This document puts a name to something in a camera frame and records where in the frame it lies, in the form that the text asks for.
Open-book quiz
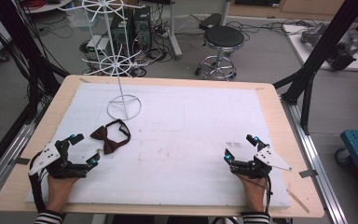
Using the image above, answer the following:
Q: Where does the grey tape piece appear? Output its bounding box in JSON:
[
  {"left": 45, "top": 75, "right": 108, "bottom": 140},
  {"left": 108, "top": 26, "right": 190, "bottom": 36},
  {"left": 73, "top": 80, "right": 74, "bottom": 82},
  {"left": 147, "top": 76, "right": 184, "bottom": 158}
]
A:
[
  {"left": 298, "top": 169, "right": 319, "bottom": 179},
  {"left": 14, "top": 157, "right": 32, "bottom": 166}
]

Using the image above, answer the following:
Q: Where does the round white table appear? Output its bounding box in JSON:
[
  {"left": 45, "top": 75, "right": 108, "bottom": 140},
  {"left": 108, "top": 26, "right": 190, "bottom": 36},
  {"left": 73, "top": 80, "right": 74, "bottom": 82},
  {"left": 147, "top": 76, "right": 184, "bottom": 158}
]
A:
[{"left": 21, "top": 0, "right": 73, "bottom": 15}]

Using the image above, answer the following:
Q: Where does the white wire display rack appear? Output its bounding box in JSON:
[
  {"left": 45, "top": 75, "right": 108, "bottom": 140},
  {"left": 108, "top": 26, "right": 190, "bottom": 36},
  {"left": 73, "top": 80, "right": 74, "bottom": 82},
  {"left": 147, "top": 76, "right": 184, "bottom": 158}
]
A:
[{"left": 58, "top": 0, "right": 147, "bottom": 122}]

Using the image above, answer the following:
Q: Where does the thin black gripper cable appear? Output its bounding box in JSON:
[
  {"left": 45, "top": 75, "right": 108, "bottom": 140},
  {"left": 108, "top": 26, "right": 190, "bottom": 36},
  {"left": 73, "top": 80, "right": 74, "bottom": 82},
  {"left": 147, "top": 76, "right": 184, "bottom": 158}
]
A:
[{"left": 239, "top": 174, "right": 274, "bottom": 217}]

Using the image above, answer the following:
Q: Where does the thin wooden stick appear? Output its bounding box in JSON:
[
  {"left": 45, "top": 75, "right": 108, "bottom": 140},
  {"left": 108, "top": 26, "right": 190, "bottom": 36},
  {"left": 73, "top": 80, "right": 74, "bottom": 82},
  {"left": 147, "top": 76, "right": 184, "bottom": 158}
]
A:
[{"left": 285, "top": 188, "right": 310, "bottom": 215}]

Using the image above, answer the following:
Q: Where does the grey machine part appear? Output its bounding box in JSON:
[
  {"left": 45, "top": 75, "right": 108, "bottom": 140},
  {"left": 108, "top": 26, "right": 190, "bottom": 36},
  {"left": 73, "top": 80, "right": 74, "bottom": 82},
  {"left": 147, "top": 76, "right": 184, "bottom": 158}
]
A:
[{"left": 299, "top": 21, "right": 330, "bottom": 48}]

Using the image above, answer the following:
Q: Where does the person's right hand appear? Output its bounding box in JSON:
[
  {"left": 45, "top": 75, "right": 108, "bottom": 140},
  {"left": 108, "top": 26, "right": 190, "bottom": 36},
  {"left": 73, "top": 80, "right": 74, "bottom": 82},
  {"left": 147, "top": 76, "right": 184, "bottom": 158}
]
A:
[{"left": 236, "top": 174, "right": 269, "bottom": 214}]

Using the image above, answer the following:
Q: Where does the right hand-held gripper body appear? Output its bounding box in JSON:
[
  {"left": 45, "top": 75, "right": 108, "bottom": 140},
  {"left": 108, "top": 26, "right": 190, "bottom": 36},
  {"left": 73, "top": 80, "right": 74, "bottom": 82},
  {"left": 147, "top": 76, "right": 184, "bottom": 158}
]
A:
[{"left": 230, "top": 145, "right": 293, "bottom": 180}]

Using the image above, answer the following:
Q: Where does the dark red bow tie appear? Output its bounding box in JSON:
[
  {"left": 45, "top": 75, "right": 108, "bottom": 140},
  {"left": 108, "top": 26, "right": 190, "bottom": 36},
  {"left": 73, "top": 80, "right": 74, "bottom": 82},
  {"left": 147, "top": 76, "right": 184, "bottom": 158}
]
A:
[{"left": 89, "top": 119, "right": 131, "bottom": 156}]

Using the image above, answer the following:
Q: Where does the grey desk leg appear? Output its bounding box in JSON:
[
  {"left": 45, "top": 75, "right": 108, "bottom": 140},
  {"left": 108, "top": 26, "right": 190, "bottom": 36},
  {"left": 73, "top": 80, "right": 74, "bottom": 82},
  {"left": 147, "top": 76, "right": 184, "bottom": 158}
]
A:
[
  {"left": 167, "top": 0, "right": 185, "bottom": 61},
  {"left": 218, "top": 0, "right": 233, "bottom": 28}
]

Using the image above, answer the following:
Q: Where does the black flat case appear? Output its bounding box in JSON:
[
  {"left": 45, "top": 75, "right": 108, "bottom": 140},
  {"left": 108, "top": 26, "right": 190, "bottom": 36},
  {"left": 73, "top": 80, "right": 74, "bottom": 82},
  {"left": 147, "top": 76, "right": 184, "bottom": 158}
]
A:
[{"left": 198, "top": 12, "right": 224, "bottom": 31}]

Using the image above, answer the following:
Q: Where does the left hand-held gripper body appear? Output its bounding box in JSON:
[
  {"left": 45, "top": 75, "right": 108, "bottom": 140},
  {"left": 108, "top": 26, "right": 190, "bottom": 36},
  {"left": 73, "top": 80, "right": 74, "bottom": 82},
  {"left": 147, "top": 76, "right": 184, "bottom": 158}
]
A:
[{"left": 28, "top": 139, "right": 90, "bottom": 179}]

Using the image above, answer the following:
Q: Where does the thick black gripper cable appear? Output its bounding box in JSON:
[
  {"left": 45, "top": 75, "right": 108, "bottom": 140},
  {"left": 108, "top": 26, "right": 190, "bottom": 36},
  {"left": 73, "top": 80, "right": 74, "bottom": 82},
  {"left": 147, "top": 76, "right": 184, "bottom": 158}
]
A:
[{"left": 27, "top": 150, "right": 50, "bottom": 214}]

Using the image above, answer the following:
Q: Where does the black metal frame post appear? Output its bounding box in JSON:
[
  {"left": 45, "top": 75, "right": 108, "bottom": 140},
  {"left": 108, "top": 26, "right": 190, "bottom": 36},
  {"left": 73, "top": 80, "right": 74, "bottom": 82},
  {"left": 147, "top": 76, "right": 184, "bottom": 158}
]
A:
[
  {"left": 0, "top": 0, "right": 70, "bottom": 125},
  {"left": 272, "top": 0, "right": 358, "bottom": 135}
]

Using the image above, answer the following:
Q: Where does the aluminium rail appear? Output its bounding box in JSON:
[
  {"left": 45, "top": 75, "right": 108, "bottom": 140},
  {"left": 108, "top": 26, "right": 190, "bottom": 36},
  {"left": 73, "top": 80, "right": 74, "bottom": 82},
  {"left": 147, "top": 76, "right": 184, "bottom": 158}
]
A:
[
  {"left": 280, "top": 94, "right": 350, "bottom": 224},
  {"left": 0, "top": 102, "right": 46, "bottom": 206}
]

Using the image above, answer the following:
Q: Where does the person's left hand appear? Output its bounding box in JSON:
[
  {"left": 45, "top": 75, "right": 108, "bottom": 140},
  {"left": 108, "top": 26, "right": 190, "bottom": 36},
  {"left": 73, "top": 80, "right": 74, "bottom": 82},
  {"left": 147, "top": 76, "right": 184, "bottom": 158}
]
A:
[{"left": 46, "top": 175, "right": 80, "bottom": 214}]

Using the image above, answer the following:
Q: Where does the white foam mat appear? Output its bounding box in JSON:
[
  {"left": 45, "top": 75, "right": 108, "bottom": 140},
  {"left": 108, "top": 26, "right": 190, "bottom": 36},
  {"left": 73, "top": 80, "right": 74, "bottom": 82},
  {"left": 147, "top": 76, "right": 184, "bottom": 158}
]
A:
[{"left": 25, "top": 81, "right": 293, "bottom": 210}]

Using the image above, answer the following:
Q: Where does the bundle of black floor cables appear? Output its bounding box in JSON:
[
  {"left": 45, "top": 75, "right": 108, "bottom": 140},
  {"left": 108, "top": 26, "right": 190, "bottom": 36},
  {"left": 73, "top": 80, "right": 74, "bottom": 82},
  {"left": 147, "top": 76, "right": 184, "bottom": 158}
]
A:
[{"left": 223, "top": 18, "right": 311, "bottom": 35}]

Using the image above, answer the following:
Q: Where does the black round stool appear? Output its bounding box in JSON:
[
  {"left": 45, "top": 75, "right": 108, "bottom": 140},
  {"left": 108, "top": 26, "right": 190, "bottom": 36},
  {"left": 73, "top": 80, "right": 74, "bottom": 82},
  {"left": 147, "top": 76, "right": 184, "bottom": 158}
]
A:
[{"left": 195, "top": 25, "right": 246, "bottom": 82}]

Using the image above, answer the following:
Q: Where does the black computer tower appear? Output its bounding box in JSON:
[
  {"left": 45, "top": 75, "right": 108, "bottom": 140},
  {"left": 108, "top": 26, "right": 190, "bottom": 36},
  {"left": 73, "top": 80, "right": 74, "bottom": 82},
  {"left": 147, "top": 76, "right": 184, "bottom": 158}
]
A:
[{"left": 109, "top": 6, "right": 154, "bottom": 52}]

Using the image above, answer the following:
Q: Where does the grey power supply box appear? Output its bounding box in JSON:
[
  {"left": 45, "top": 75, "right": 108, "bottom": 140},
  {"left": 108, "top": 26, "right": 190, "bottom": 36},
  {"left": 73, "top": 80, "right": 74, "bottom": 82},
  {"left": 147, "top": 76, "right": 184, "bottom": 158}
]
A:
[{"left": 85, "top": 34, "right": 112, "bottom": 63}]

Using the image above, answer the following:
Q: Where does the black machine part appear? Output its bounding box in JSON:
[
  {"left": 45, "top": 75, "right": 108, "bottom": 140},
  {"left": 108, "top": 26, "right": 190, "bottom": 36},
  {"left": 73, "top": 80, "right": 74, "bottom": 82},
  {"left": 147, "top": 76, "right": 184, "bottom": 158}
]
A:
[{"left": 326, "top": 31, "right": 358, "bottom": 72}]

